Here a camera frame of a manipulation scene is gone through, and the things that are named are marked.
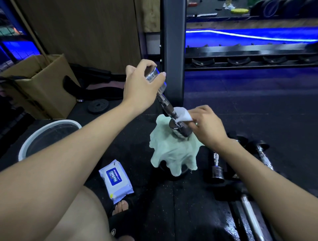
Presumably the black strap handle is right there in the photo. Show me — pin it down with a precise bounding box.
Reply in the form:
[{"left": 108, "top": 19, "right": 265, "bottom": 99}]
[{"left": 0, "top": 75, "right": 33, "bottom": 85}]

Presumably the black padded bench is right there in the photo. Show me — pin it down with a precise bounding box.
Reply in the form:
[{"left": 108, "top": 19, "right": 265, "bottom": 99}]
[{"left": 62, "top": 63, "right": 127, "bottom": 102}]

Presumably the large chrome dumbbell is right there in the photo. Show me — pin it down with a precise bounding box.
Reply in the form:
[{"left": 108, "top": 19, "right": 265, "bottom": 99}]
[{"left": 144, "top": 66, "right": 194, "bottom": 138}]

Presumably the row of black bumper plates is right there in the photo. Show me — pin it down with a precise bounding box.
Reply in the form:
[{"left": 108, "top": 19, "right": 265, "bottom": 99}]
[{"left": 249, "top": 0, "right": 318, "bottom": 18}]

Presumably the light green cloth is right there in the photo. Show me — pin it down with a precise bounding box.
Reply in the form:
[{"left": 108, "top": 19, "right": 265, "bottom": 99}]
[{"left": 149, "top": 114, "right": 204, "bottom": 177}]

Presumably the white rimmed basin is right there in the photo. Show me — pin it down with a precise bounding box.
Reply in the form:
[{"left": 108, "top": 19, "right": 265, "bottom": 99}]
[{"left": 18, "top": 120, "right": 82, "bottom": 162}]

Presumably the small chrome dumbbell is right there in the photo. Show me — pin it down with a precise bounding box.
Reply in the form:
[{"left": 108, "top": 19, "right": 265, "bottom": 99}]
[{"left": 211, "top": 151, "right": 225, "bottom": 184}]

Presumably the person's left hand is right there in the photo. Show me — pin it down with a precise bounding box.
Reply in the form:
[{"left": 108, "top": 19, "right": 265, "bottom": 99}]
[{"left": 123, "top": 59, "right": 166, "bottom": 116}]

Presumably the thin wooden stick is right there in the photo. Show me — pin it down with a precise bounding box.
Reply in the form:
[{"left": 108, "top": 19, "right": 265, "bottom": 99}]
[{"left": 11, "top": 0, "right": 50, "bottom": 63}]

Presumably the white blue wet wipes pack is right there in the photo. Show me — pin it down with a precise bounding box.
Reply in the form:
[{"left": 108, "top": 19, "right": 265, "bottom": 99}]
[{"left": 98, "top": 159, "right": 134, "bottom": 205}]

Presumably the person's left forearm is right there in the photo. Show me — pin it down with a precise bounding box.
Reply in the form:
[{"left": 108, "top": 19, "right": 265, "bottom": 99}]
[{"left": 0, "top": 99, "right": 139, "bottom": 241}]

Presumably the person's left leg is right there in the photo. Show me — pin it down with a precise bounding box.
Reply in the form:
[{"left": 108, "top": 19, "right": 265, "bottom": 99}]
[{"left": 44, "top": 186, "right": 115, "bottom": 241}]

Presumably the steel barbell bar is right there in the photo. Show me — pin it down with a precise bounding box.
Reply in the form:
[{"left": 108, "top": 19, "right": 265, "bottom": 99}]
[{"left": 187, "top": 13, "right": 218, "bottom": 18}]

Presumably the person's right forearm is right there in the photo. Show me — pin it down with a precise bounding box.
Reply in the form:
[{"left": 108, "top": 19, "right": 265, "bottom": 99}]
[{"left": 216, "top": 138, "right": 318, "bottom": 241}]

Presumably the person's right hand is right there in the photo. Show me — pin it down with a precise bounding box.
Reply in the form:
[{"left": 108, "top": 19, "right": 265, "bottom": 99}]
[{"left": 187, "top": 105, "right": 229, "bottom": 149}]

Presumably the white wet wipe sheet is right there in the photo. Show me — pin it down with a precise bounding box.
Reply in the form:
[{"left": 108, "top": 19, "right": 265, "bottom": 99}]
[{"left": 174, "top": 107, "right": 194, "bottom": 123}]

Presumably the dark metal rack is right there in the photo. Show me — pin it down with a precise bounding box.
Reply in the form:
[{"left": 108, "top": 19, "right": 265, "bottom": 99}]
[{"left": 185, "top": 43, "right": 318, "bottom": 71}]

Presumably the small black weight plate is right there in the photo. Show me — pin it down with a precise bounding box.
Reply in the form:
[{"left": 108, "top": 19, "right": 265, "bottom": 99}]
[{"left": 87, "top": 99, "right": 110, "bottom": 115}]

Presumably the glowing white light strip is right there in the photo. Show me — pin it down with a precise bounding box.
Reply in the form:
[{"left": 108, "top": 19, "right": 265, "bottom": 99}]
[{"left": 186, "top": 29, "right": 318, "bottom": 42}]

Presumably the brown cardboard box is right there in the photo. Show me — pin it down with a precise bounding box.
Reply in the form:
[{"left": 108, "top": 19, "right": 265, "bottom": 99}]
[{"left": 0, "top": 54, "right": 80, "bottom": 120}]

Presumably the black left sandal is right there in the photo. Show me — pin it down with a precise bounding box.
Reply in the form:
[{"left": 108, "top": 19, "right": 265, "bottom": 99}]
[{"left": 108, "top": 198, "right": 139, "bottom": 239}]

